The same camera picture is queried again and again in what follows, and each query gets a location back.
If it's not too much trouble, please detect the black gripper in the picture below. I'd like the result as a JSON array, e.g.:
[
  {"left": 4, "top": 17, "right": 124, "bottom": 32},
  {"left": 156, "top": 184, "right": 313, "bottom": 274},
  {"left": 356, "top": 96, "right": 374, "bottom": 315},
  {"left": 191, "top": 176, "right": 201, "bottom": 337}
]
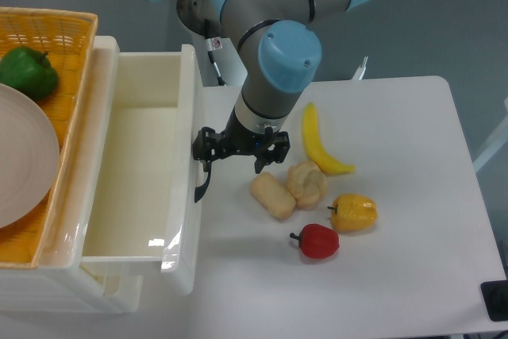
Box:
[{"left": 192, "top": 111, "right": 290, "bottom": 174}]

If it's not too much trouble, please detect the black top drawer handle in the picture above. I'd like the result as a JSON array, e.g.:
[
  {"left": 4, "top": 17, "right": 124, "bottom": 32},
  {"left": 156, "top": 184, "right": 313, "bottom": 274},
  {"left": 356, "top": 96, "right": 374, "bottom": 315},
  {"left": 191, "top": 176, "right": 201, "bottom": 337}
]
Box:
[{"left": 194, "top": 161, "right": 212, "bottom": 203}]

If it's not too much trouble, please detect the white drawer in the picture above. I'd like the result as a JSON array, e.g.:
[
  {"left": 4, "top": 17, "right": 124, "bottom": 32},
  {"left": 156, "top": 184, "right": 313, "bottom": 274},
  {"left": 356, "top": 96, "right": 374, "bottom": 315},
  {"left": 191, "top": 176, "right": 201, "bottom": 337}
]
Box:
[{"left": 83, "top": 44, "right": 202, "bottom": 295}]

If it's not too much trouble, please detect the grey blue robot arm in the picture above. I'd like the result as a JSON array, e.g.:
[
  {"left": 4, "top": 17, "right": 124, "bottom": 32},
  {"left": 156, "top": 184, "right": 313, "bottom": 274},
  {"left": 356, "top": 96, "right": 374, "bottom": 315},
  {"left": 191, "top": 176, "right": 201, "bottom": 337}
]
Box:
[{"left": 153, "top": 0, "right": 369, "bottom": 172}]

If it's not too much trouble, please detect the white drawer cabinet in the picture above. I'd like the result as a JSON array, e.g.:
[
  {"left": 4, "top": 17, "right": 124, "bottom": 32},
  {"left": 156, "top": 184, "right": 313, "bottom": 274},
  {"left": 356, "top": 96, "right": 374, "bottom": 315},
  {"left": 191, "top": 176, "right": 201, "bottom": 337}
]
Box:
[{"left": 1, "top": 37, "right": 142, "bottom": 314}]

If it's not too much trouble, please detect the oblong bread roll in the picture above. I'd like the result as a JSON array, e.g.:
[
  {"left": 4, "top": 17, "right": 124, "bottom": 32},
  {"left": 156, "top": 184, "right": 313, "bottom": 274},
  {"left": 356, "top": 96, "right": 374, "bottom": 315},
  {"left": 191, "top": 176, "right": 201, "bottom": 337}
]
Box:
[{"left": 250, "top": 172, "right": 296, "bottom": 221}]

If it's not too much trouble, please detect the yellow banana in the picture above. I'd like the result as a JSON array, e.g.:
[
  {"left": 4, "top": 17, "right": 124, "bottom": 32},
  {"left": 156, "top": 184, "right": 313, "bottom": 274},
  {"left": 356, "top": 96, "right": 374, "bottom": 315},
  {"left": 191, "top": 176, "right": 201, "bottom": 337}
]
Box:
[{"left": 301, "top": 102, "right": 356, "bottom": 175}]

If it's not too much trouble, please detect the round bread bun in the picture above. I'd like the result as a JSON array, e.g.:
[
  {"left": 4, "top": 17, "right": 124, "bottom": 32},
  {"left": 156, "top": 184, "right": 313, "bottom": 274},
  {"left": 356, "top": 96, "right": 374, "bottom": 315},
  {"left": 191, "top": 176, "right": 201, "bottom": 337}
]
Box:
[{"left": 286, "top": 161, "right": 328, "bottom": 210}]

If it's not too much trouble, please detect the red bell pepper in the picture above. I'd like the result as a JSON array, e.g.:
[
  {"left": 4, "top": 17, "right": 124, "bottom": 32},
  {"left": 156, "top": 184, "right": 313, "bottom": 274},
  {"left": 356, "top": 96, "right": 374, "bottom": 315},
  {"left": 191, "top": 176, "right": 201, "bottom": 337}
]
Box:
[{"left": 289, "top": 224, "right": 340, "bottom": 260}]

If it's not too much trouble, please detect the yellow bell pepper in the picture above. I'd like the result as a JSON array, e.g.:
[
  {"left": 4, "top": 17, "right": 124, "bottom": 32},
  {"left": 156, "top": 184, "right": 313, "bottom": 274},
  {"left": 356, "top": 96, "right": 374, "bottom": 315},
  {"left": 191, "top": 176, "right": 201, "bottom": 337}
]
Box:
[{"left": 328, "top": 194, "right": 378, "bottom": 232}]

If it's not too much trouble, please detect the orange woven basket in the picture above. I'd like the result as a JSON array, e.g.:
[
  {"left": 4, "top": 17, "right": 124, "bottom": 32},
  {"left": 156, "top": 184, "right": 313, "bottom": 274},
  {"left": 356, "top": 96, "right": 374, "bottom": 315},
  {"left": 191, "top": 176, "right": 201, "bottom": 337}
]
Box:
[{"left": 0, "top": 6, "right": 98, "bottom": 269}]

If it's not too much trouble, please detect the beige plate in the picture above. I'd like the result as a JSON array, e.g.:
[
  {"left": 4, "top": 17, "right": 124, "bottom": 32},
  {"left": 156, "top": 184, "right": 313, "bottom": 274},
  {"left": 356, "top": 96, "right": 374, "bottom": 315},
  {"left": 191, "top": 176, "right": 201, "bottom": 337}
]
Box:
[{"left": 1, "top": 85, "right": 60, "bottom": 227}]

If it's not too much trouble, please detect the green bell pepper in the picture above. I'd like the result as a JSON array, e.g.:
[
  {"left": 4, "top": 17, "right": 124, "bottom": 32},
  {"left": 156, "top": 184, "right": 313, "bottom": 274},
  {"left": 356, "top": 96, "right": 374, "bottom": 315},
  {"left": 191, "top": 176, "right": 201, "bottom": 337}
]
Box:
[{"left": 1, "top": 46, "right": 59, "bottom": 101}]

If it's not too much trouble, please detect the black device at edge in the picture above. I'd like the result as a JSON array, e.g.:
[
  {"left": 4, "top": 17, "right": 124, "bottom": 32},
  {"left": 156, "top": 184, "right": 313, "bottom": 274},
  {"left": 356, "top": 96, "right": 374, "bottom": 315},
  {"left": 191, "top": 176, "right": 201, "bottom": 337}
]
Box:
[{"left": 480, "top": 279, "right": 508, "bottom": 322}]

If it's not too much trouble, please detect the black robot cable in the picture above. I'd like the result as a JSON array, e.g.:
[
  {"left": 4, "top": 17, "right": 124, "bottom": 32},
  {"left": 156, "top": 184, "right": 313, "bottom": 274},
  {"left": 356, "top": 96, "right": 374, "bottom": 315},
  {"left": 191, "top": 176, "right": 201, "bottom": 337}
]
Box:
[{"left": 202, "top": 17, "right": 228, "bottom": 87}]

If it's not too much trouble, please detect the white table frame leg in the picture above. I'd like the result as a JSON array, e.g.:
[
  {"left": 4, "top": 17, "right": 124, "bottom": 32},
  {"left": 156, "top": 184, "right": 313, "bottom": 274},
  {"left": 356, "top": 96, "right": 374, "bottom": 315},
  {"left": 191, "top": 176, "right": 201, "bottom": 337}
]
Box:
[{"left": 472, "top": 115, "right": 507, "bottom": 173}]

